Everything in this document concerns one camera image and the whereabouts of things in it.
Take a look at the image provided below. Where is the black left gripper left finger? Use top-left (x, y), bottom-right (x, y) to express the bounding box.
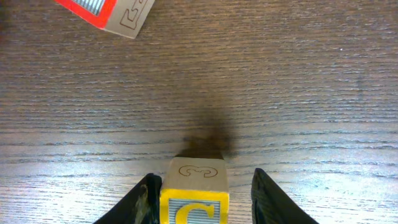
top-left (94, 173), bottom-right (162, 224)

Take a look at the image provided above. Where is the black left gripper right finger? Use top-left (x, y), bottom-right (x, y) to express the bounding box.
top-left (251, 168), bottom-right (318, 224)

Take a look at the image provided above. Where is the yellow block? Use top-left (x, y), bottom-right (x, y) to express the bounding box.
top-left (160, 157), bottom-right (229, 224)

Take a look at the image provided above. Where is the red number block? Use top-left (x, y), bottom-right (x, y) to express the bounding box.
top-left (55, 0), bottom-right (155, 39)

